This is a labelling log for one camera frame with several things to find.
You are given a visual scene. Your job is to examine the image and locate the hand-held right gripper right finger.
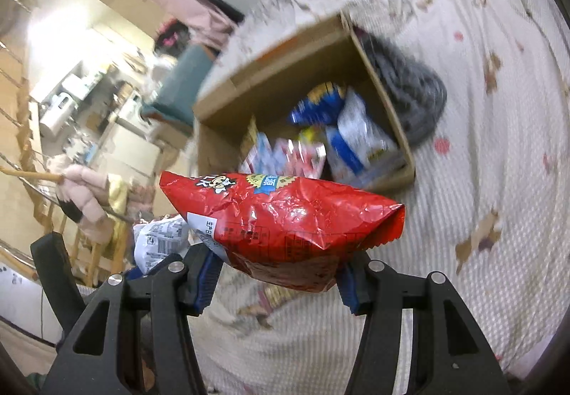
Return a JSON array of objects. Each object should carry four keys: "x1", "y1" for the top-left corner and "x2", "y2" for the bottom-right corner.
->
[{"x1": 336, "y1": 250, "x2": 513, "y2": 395}]

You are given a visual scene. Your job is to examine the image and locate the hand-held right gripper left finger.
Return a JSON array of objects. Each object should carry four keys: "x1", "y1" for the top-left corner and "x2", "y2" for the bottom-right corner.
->
[{"x1": 42, "y1": 243, "x2": 223, "y2": 395}]

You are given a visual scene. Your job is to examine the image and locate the white snack packet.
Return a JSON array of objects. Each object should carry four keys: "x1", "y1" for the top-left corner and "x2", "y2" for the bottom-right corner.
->
[{"x1": 133, "y1": 217, "x2": 192, "y2": 275}]

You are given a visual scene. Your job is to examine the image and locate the cardboard box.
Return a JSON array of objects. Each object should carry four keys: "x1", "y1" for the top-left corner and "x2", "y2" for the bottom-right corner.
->
[{"x1": 192, "y1": 12, "x2": 416, "y2": 200}]

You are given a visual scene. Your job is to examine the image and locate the wooden chair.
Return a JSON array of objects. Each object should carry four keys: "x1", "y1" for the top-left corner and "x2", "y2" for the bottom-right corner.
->
[{"x1": 67, "y1": 217, "x2": 134, "y2": 284}]

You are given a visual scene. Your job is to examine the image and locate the yellow garment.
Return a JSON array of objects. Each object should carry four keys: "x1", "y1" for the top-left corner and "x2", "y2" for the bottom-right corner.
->
[{"x1": 104, "y1": 174, "x2": 130, "y2": 222}]

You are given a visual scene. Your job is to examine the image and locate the pink puffer jacket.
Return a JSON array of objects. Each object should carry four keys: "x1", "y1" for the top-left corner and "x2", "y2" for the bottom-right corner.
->
[{"x1": 58, "y1": 165, "x2": 112, "y2": 244}]

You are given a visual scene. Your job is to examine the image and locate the wooden pole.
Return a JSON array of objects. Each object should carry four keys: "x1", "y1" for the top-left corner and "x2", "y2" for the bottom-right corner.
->
[{"x1": 0, "y1": 165, "x2": 65, "y2": 182}]

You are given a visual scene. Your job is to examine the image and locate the pink snack packet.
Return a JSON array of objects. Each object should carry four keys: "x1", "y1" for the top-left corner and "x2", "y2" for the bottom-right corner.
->
[{"x1": 274, "y1": 139, "x2": 328, "y2": 179}]

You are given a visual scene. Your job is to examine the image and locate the white washing machine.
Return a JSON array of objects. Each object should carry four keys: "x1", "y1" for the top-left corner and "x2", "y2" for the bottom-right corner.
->
[{"x1": 118, "y1": 96, "x2": 152, "y2": 133}]

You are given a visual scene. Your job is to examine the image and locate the blue and white snack bag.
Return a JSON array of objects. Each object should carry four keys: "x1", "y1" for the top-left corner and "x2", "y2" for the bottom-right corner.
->
[{"x1": 325, "y1": 89, "x2": 401, "y2": 182}]

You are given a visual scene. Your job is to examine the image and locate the white kitchen appliance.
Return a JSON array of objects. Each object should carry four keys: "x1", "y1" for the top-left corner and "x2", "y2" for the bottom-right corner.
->
[{"x1": 39, "y1": 93, "x2": 74, "y2": 135}]

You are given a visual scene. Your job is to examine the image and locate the pink cloth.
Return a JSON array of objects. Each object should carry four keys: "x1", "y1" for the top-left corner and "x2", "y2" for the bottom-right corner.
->
[{"x1": 503, "y1": 346, "x2": 539, "y2": 382}]

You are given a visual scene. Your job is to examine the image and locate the small blue snack packet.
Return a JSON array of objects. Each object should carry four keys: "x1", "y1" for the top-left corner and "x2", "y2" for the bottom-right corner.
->
[{"x1": 290, "y1": 82, "x2": 352, "y2": 126}]

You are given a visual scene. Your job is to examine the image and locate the printed blanket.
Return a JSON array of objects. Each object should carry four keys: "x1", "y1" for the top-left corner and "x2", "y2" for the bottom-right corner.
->
[{"x1": 187, "y1": 0, "x2": 570, "y2": 395}]

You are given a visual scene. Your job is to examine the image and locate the teal cushion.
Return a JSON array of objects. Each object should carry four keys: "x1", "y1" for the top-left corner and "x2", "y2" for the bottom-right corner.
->
[{"x1": 141, "y1": 44, "x2": 214, "y2": 124}]

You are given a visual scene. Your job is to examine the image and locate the grey striped cloth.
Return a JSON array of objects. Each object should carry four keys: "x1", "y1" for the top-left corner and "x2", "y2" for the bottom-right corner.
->
[{"x1": 356, "y1": 32, "x2": 448, "y2": 146}]

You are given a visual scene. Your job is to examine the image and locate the black and pink bag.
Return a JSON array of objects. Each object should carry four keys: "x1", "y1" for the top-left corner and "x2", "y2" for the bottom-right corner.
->
[{"x1": 154, "y1": 20, "x2": 192, "y2": 57}]

